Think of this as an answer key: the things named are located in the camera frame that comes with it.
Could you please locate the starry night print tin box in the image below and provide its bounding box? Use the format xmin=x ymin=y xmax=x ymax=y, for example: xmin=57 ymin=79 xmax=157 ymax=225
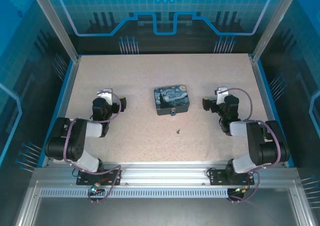
xmin=153 ymin=85 xmax=192 ymax=117

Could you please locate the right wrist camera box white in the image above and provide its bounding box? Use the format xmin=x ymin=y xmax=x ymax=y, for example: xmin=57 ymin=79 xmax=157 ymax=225
xmin=215 ymin=86 xmax=230 ymax=105

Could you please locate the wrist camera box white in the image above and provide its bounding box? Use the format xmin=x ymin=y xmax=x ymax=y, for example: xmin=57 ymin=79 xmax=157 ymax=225
xmin=215 ymin=86 xmax=230 ymax=105
xmin=96 ymin=88 xmax=114 ymax=104

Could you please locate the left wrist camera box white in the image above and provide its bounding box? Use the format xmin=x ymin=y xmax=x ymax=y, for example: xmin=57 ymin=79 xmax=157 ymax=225
xmin=96 ymin=88 xmax=114 ymax=104

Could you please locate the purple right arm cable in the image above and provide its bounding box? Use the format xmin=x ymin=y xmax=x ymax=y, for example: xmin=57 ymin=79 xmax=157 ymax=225
xmin=216 ymin=87 xmax=283 ymax=173

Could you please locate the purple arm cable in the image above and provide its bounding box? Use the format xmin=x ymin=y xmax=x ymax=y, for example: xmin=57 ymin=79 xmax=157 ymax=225
xmin=216 ymin=87 xmax=283 ymax=173
xmin=62 ymin=91 xmax=123 ymax=165

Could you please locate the aluminium side rail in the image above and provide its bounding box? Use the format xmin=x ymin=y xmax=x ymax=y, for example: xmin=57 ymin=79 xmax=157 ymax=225
xmin=249 ymin=57 xmax=296 ymax=168
xmin=41 ymin=57 xmax=82 ymax=168

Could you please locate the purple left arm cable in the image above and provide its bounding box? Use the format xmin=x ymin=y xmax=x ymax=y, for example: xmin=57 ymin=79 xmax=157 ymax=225
xmin=62 ymin=91 xmax=123 ymax=165

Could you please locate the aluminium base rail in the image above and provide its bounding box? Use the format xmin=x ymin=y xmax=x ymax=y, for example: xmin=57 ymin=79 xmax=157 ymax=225
xmin=31 ymin=161 xmax=302 ymax=187

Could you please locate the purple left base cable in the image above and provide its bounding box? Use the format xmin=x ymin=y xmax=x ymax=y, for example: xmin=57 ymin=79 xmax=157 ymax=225
xmin=87 ymin=165 xmax=123 ymax=205

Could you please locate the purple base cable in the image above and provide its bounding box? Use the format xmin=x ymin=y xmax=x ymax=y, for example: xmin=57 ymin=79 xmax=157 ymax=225
xmin=87 ymin=165 xmax=123 ymax=205
xmin=227 ymin=171 xmax=262 ymax=205

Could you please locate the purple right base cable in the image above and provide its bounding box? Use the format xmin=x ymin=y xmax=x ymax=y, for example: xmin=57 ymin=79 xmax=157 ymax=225
xmin=227 ymin=171 xmax=262 ymax=205

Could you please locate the right cable connector with led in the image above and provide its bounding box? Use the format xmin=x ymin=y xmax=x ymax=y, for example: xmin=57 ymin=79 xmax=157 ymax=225
xmin=233 ymin=185 xmax=251 ymax=194

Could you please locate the slotted grey cable duct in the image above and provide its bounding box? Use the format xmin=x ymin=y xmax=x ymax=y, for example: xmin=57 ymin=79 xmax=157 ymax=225
xmin=39 ymin=188 xmax=230 ymax=198

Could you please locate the aluminium corner post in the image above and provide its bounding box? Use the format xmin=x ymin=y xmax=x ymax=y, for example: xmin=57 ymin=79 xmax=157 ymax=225
xmin=26 ymin=0 xmax=81 ymax=63
xmin=250 ymin=0 xmax=302 ymax=63

